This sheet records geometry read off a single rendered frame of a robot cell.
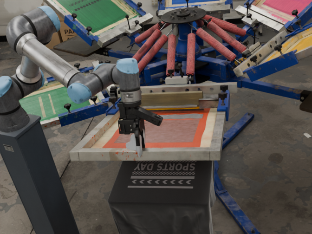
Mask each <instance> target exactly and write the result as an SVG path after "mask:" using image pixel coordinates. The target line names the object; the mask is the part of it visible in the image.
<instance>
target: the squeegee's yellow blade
mask: <svg viewBox="0 0 312 234"><path fill-rule="evenodd" d="M175 109H199V107H193V108H161V109H146V110H175Z"/></svg>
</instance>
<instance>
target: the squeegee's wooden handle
mask: <svg viewBox="0 0 312 234"><path fill-rule="evenodd" d="M141 96H142V99H141V102H142V104H141V105H139V106H140V107H141V106H168V105H197V107H199V99H203V91H181V92H156V93H141Z"/></svg>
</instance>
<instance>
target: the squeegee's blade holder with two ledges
mask: <svg viewBox="0 0 312 234"><path fill-rule="evenodd" d="M141 107H142V108H144V109H161V108H193V107H197V105H168V106H141Z"/></svg>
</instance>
